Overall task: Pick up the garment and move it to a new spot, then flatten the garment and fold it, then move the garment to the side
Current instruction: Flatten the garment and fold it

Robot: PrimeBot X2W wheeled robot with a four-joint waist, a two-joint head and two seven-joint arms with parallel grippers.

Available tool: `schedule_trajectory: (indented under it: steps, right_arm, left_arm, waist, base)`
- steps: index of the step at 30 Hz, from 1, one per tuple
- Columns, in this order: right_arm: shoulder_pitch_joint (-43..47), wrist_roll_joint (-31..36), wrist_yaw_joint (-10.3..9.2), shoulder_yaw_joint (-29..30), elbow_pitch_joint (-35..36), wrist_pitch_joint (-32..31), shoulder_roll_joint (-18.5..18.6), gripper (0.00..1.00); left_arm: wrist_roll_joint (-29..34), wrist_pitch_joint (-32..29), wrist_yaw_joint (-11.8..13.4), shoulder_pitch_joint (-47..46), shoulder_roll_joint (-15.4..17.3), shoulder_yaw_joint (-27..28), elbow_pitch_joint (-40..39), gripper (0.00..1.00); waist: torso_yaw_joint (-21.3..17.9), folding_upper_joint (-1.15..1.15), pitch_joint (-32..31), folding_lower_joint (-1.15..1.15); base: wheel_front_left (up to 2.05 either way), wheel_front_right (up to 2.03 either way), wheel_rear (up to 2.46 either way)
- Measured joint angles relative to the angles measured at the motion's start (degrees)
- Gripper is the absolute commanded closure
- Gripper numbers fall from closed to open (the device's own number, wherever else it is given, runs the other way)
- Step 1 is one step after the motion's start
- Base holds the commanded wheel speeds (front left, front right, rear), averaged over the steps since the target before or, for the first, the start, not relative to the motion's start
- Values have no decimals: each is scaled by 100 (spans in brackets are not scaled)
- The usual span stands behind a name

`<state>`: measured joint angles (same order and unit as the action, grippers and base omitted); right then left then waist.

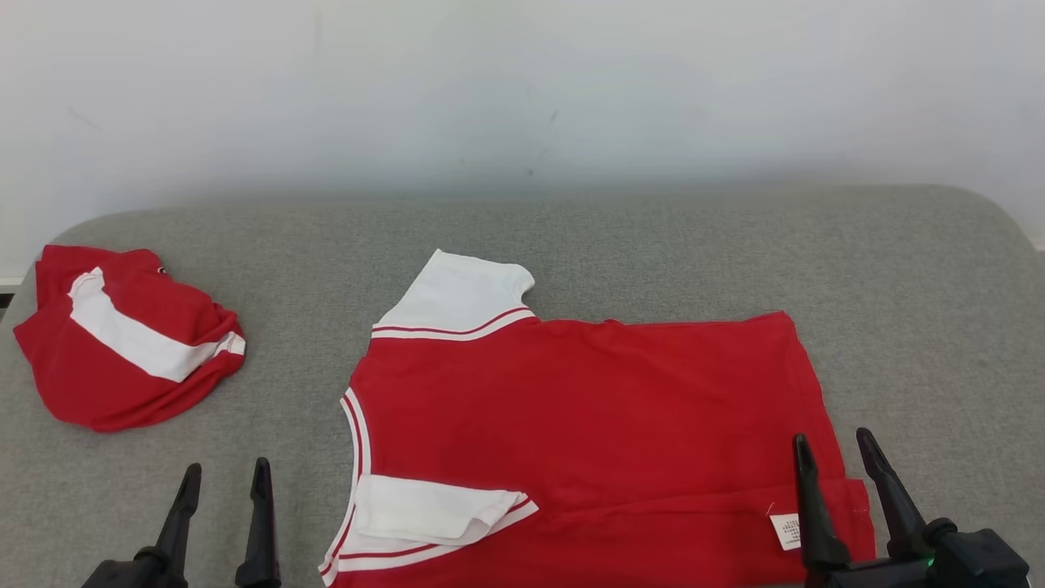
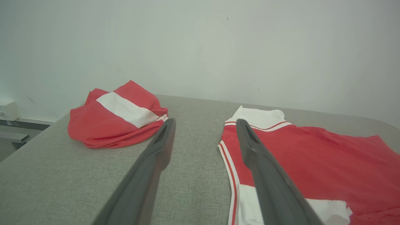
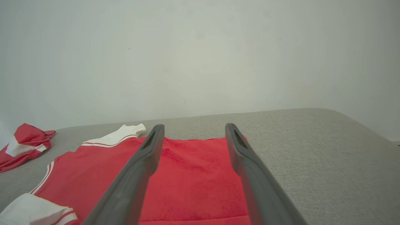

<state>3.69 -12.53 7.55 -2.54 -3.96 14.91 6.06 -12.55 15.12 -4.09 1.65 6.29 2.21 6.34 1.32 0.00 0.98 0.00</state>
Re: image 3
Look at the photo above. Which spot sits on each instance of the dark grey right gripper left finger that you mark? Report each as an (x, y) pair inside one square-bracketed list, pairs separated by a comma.
[(128, 190)]

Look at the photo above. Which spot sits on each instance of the red shorts with white stripe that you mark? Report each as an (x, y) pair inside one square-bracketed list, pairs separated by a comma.
[(28, 134)]

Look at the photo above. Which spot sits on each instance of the red and white jersey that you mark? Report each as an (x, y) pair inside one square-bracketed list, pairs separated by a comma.
[(193, 187)]

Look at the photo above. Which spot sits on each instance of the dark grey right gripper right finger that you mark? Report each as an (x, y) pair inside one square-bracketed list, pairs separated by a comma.
[(265, 197)]

